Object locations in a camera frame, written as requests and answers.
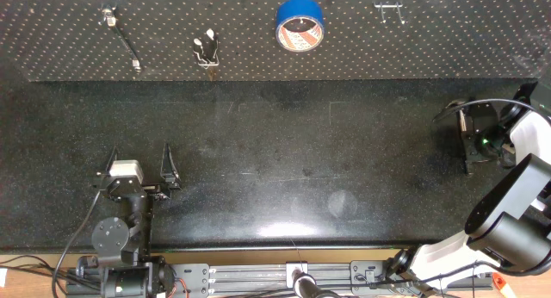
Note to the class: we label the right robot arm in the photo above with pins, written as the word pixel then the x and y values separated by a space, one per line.
pixel 508 229

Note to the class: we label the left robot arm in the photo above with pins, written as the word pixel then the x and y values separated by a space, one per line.
pixel 112 237

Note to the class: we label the roll of blue tape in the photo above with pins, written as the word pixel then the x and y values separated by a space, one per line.
pixel 297 9

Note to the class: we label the black pegboard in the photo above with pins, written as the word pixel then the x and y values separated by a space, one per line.
pixel 241 39

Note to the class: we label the black pliers with white tips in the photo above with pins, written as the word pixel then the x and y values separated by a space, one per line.
pixel 211 46

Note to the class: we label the orange and white object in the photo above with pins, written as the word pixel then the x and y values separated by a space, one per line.
pixel 499 282

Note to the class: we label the mounting rail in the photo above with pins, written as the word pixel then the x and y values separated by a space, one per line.
pixel 249 274

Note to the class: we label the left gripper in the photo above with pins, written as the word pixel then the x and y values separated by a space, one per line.
pixel 125 188

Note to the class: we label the wrench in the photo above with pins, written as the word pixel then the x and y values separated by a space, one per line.
pixel 125 41

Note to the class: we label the white label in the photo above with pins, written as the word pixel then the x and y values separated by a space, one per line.
pixel 2 277

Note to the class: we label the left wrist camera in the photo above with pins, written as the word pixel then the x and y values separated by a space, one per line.
pixel 127 169

